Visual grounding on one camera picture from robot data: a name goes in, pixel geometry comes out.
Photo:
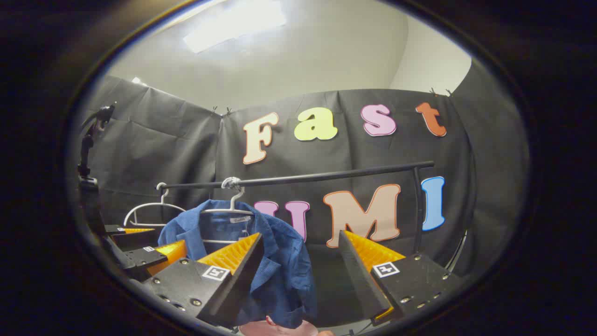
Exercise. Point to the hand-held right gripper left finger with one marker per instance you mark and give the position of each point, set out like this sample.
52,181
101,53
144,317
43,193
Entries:
242,280

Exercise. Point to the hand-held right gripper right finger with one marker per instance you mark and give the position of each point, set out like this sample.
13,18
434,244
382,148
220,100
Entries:
359,280

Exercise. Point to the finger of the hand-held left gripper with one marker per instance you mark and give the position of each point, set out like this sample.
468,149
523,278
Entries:
144,257
135,239

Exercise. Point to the pink laundry hamper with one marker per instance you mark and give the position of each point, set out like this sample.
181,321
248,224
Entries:
280,330

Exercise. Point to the white hanger with taped hook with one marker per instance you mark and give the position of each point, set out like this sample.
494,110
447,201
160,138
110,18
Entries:
235,198

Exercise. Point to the white empty hanger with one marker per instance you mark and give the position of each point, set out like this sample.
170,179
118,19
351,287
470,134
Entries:
163,197

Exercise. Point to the black clothes rack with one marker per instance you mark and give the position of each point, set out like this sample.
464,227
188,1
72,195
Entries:
326,176

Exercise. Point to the black backdrop cloth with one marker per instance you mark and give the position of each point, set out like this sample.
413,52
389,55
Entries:
163,140

